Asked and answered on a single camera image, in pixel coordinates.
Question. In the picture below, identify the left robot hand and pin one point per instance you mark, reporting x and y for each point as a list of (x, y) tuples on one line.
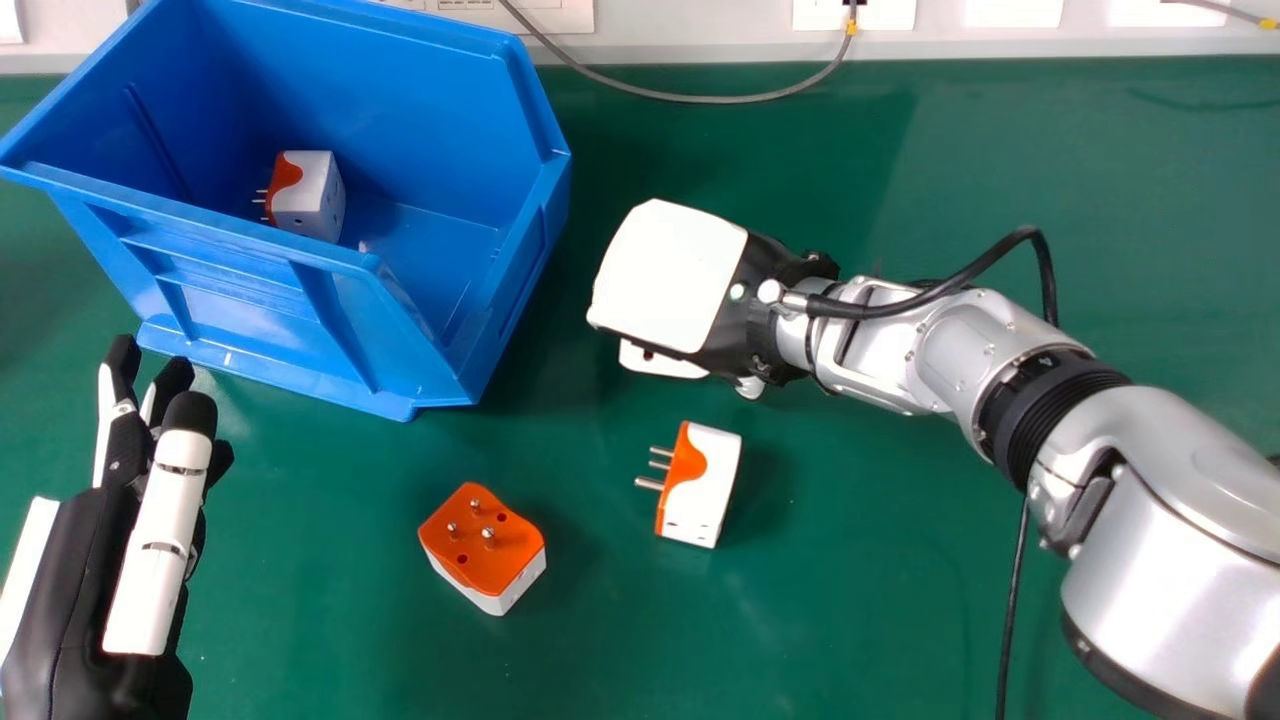
[(70, 590)]

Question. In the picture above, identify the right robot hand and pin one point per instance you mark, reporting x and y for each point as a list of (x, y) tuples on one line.
[(668, 282)]

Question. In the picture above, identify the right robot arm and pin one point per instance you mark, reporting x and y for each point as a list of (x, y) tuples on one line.
[(1080, 450)]

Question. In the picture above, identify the white-and-orange plug adapter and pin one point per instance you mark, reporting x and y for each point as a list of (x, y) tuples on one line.
[(484, 546), (697, 484), (306, 194)]

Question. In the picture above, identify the white socket strip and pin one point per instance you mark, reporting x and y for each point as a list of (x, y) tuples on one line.
[(853, 12)]

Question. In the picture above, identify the blue plastic bin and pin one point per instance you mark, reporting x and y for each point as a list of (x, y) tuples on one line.
[(300, 200)]

